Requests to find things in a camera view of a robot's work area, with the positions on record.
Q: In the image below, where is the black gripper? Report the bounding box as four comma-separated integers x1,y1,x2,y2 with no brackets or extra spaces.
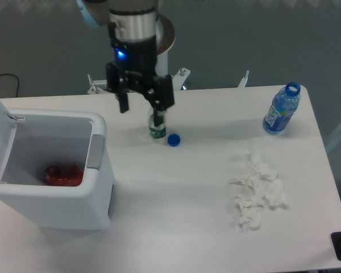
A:
106,36,174,127

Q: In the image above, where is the crumpled white tissue paper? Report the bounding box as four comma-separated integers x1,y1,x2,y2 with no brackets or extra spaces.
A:
228,150,289,232

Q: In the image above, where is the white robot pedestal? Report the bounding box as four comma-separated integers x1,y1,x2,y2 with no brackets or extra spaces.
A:
87,14,191,94

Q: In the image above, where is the white plastic trash can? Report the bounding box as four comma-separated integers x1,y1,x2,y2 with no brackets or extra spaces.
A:
0,109,114,230

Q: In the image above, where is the red crumpled trash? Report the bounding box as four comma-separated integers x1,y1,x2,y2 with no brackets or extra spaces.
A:
43,165,84,187

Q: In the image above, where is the black cable on floor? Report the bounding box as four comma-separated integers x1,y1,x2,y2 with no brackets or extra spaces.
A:
0,73,20,99

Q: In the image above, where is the small clear water bottle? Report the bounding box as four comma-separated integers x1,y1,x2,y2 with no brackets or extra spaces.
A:
148,107,167,144

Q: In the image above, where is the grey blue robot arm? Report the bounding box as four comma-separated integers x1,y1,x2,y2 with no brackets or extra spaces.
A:
77,1,174,127

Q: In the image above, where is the blue drink bottle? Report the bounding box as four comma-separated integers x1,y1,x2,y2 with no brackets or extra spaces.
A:
263,81,301,135

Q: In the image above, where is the blue bottle cap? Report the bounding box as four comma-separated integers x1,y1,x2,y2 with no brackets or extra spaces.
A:
167,133,181,147

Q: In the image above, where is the white bottle cap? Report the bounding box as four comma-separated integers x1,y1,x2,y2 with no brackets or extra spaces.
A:
139,132,149,139

